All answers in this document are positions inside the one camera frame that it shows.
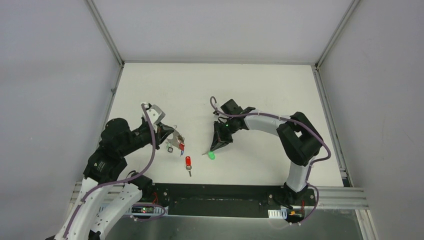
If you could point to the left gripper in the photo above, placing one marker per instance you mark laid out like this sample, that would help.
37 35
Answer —
164 132

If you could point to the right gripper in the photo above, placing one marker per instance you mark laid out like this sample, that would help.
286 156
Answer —
220 140

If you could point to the green tag key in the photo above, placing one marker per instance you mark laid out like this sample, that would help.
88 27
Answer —
210 154

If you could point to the metal keyring plate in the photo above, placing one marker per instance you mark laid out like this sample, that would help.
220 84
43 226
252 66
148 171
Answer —
178 138

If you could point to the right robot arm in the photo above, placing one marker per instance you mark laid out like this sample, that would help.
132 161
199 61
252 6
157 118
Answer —
299 138

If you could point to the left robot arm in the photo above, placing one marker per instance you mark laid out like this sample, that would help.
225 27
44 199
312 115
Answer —
103 198

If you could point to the red tag key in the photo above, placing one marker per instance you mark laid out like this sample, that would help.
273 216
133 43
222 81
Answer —
188 165

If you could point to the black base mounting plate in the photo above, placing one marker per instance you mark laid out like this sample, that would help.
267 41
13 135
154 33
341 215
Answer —
150 203

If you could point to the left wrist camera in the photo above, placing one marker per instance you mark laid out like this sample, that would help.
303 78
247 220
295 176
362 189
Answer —
154 113

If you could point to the aluminium front rail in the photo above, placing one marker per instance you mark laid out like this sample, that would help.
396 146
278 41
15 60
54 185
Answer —
326 197

